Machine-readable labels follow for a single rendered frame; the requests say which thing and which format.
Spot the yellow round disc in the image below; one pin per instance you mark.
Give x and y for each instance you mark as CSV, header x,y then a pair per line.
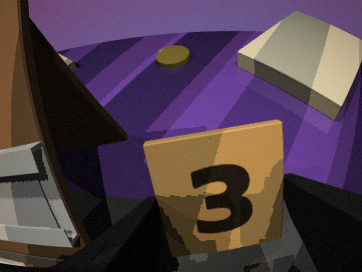
x,y
172,57

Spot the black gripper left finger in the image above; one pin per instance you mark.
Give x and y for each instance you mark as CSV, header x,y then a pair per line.
x,y
131,245

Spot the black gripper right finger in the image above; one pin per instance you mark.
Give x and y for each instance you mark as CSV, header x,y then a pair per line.
x,y
329,221

